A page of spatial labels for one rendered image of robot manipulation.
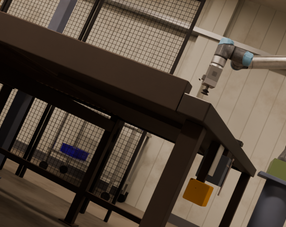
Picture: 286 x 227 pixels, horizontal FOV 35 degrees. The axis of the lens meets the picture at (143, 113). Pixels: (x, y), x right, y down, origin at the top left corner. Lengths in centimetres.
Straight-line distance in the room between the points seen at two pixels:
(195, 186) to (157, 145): 432
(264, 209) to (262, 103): 374
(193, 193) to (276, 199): 90
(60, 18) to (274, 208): 245
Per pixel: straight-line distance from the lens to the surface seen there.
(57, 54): 147
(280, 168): 250
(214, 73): 243
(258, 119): 612
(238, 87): 619
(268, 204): 252
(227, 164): 184
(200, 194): 169
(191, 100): 128
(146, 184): 600
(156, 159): 599
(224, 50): 246
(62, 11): 408
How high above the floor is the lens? 72
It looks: 4 degrees up
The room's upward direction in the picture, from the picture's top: 24 degrees clockwise
